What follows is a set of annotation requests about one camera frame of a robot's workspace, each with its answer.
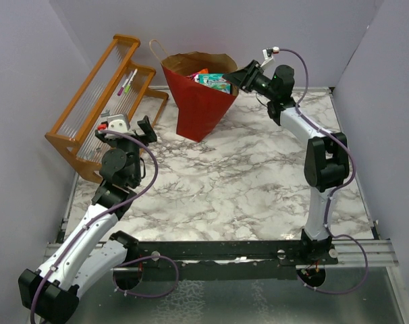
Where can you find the orange pink snack packet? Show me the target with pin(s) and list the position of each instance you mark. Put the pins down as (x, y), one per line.
(195, 76)

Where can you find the pink marker pen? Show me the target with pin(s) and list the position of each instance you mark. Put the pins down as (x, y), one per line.
(121, 89)

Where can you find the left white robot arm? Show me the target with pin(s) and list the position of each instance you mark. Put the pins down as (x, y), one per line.
(54, 290)

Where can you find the teal Fox's mint candy bag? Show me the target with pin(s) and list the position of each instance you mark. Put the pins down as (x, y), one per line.
(216, 82)

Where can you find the green marker pen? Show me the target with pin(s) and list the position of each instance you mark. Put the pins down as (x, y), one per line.
(130, 81)

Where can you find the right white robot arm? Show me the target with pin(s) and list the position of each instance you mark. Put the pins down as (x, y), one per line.
(326, 163)

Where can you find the orange wooden rack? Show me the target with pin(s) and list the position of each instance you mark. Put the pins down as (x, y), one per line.
(73, 133)

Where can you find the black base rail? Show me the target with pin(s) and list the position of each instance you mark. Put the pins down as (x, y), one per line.
(214, 260)

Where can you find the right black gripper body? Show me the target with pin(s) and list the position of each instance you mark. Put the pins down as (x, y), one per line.
(254, 81)

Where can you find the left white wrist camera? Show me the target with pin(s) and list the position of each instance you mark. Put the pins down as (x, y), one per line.
(116, 123)

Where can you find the red paper bag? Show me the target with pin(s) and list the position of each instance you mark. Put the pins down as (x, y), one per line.
(200, 108)

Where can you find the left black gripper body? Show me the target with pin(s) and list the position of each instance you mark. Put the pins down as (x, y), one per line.
(144, 140)

